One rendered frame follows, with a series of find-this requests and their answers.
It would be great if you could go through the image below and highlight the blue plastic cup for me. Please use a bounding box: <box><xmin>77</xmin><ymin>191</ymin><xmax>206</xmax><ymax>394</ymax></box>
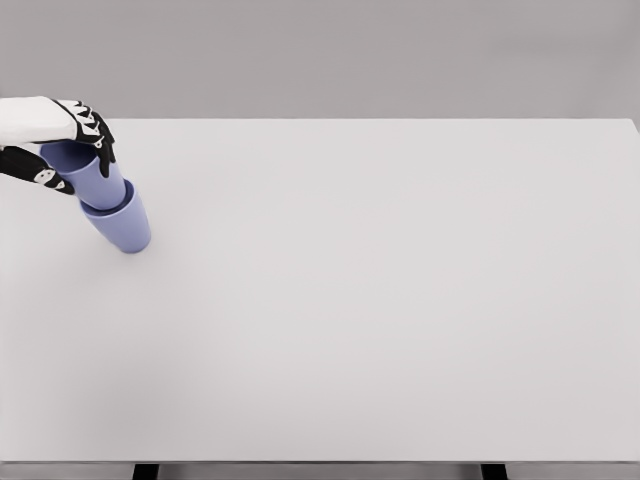
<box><xmin>79</xmin><ymin>178</ymin><xmax>152</xmax><ymax>256</ymax></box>
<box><xmin>39</xmin><ymin>141</ymin><xmax>128</xmax><ymax>207</ymax></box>

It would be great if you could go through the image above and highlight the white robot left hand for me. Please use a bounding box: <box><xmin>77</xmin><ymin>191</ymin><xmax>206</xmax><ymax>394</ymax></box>
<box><xmin>0</xmin><ymin>96</ymin><xmax>117</xmax><ymax>196</ymax></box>

